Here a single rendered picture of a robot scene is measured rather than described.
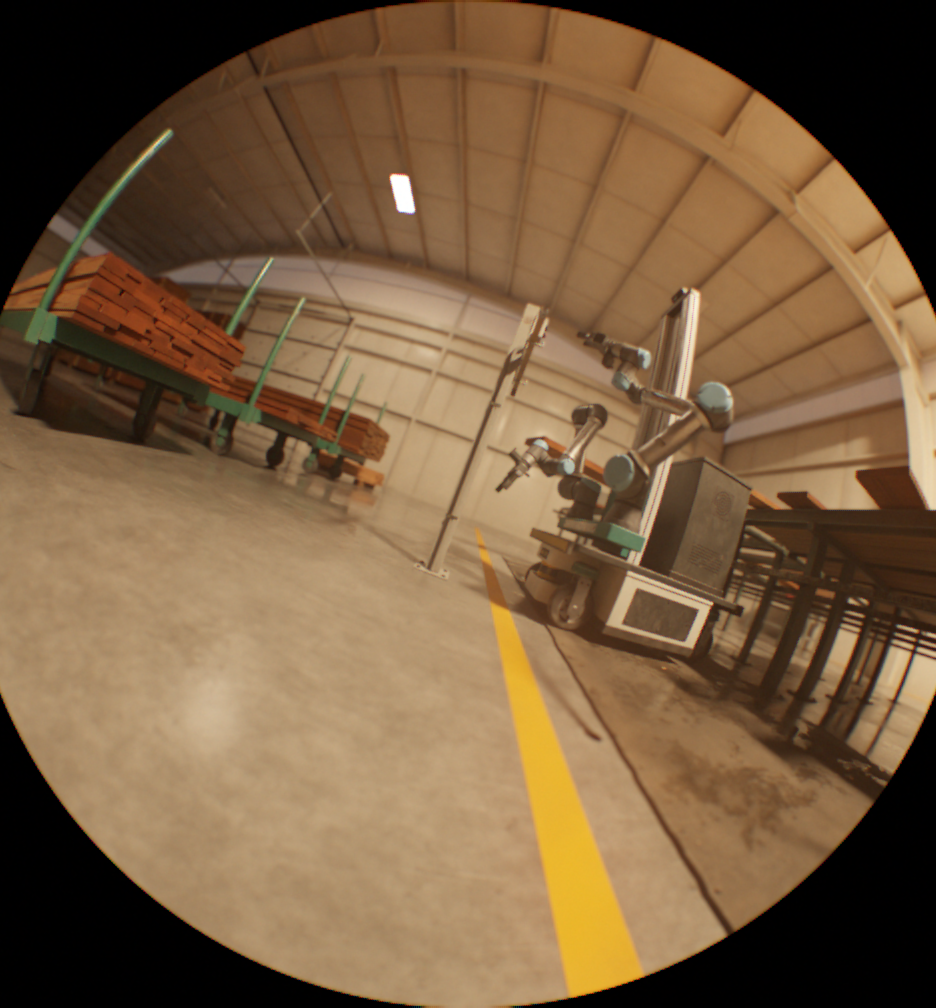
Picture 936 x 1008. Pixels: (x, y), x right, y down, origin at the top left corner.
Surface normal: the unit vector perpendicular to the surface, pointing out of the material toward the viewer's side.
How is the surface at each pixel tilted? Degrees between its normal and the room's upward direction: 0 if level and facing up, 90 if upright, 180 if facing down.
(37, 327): 90
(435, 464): 87
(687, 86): 173
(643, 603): 90
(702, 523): 90
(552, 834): 0
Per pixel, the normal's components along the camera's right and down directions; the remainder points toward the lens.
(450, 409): -0.11, -0.05
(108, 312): 0.93, 0.36
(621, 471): -0.76, -0.18
